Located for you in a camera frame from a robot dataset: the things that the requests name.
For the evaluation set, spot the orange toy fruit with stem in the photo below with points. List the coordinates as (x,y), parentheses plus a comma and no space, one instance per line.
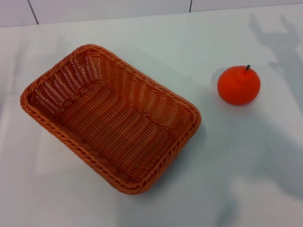
(237,87)

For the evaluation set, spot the orange woven plastic basket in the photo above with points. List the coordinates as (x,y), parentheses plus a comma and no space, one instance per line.
(113,123)

